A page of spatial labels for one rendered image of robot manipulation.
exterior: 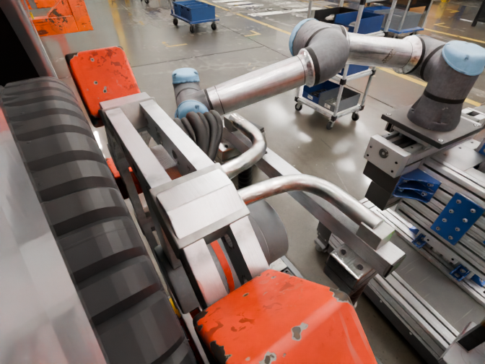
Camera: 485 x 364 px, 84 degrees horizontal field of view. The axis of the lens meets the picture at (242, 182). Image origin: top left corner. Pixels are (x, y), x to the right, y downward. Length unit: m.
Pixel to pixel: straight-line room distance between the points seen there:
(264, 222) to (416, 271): 1.05
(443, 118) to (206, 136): 0.81
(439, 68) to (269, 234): 0.77
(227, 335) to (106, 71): 0.37
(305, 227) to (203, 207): 1.48
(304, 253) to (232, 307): 1.37
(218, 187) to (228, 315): 0.10
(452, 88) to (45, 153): 1.01
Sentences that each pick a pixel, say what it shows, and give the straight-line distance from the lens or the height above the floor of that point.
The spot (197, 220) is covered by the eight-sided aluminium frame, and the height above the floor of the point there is 1.11.
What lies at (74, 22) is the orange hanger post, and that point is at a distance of 3.94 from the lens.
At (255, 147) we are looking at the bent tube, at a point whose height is 1.01.
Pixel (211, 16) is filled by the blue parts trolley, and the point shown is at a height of 0.25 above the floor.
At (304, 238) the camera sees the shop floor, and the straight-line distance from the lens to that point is 1.62.
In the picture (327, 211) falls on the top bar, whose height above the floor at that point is 0.98.
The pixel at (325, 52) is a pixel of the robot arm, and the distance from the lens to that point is 0.75.
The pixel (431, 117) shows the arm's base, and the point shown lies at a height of 0.86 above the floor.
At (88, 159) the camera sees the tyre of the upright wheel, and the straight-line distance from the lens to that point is 0.21.
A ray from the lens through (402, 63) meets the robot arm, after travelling 1.07.
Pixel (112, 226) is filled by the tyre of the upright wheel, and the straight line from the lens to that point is 0.17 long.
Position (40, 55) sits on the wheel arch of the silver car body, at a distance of 0.59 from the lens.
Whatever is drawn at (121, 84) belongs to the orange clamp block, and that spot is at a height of 1.12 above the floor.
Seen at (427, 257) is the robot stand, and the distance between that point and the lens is 1.49.
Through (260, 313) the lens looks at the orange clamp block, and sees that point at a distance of 0.18.
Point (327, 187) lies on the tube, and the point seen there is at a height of 1.01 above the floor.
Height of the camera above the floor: 1.27
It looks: 42 degrees down
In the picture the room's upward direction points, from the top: straight up
